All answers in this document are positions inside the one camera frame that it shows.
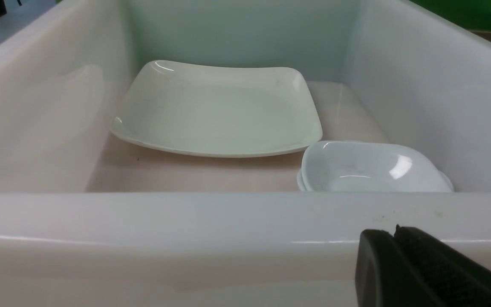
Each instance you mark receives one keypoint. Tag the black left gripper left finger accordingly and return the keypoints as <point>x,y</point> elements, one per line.
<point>385,278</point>

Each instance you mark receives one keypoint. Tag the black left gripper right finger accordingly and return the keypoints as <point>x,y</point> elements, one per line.
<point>456,279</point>

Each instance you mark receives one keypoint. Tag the white square plate in tub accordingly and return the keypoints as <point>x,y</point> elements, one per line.
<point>220,112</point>

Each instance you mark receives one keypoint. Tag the upper white bowl in tub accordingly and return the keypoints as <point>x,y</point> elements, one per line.
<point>353,166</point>

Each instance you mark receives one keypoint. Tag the white bowl in tub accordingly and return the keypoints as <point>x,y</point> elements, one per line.
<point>300,182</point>
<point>353,166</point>

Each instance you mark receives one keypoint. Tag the lower white bowl in tub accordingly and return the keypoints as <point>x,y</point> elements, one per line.
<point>300,182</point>

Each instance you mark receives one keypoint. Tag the green backdrop cloth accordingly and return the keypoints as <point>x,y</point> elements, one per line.
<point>468,14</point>

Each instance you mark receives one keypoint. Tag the large white plastic tub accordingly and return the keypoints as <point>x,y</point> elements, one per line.
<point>89,220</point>

